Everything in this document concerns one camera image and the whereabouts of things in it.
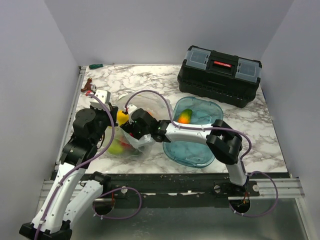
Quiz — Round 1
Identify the yellow fake fruit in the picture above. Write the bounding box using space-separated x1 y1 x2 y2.
117 110 129 126

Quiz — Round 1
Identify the translucent printed plastic bag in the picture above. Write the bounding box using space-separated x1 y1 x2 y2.
103 92 170 160

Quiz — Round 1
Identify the light green fake pear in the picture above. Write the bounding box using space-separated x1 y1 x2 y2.
107 141 124 155

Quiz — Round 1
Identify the orange green fake mango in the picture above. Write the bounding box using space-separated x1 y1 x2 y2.
177 109 193 124

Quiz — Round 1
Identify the red fake fruit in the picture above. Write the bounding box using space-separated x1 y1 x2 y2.
119 136 133 150

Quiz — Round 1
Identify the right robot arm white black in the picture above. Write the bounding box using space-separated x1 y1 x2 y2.
120 108 252 196

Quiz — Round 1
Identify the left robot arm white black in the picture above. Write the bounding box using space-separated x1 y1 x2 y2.
19 104 118 240

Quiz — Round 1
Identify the brown water tap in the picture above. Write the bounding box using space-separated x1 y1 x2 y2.
80 77 97 93

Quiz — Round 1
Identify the teal transparent plastic tray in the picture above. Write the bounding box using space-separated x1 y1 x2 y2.
163 97 223 168

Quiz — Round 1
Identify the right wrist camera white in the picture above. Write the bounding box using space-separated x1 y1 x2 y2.
126 104 138 117

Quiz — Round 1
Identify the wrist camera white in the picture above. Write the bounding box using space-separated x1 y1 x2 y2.
126 104 138 117
89 89 111 110

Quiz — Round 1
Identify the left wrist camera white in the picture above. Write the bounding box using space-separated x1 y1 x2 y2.
89 89 111 110

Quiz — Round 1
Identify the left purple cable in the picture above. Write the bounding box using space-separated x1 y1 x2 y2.
33 92 143 240

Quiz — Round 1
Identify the purple cable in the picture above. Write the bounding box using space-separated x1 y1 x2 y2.
33 92 143 240
124 89 279 218

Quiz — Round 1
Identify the green handled screwdriver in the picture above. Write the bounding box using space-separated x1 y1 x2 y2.
88 62 115 70

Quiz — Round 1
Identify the black mounting base rail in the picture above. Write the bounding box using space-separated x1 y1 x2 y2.
93 173 259 213

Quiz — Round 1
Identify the black toolbox red handle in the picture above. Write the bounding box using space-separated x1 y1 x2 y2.
177 45 263 108

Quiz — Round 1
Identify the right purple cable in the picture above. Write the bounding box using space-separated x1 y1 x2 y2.
124 89 279 218

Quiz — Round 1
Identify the aluminium frame rail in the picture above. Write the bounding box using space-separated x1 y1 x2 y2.
249 177 306 200

